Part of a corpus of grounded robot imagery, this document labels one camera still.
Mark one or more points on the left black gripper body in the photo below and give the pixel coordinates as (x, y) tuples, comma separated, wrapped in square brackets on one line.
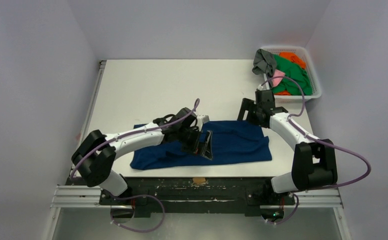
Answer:
[(189, 137)]

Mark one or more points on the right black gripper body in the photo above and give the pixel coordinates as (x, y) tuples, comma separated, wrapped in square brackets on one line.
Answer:
[(251, 112)]

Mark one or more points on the dark blue t shirt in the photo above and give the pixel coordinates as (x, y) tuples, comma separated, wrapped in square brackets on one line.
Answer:
[(232, 142)]

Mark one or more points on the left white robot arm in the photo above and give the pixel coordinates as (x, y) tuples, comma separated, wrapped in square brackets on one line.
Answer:
[(95, 156)]

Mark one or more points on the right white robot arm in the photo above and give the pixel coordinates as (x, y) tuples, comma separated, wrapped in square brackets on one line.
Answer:
[(314, 164)]

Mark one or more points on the pink cloth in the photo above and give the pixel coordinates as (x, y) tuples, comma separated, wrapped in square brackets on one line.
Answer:
[(277, 76)]

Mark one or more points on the brown tape piece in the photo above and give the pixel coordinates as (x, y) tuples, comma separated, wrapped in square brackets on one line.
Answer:
[(199, 181)]

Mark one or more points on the grey t shirt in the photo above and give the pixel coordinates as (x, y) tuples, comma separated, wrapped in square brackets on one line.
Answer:
[(264, 63)]

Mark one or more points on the green t shirt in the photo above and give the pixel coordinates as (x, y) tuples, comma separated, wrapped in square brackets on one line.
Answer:
[(295, 72)]

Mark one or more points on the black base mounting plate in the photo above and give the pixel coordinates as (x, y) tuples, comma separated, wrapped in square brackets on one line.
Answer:
[(247, 196)]

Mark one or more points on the orange t shirt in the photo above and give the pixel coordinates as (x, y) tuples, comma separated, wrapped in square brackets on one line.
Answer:
[(292, 57)]

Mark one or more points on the white plastic laundry basket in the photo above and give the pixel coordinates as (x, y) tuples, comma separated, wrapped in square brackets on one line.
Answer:
[(303, 54)]

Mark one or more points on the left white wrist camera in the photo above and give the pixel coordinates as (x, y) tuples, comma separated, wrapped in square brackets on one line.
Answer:
[(201, 120)]

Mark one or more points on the aluminium frame rail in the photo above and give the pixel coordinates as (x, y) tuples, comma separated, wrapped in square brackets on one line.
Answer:
[(72, 196)]

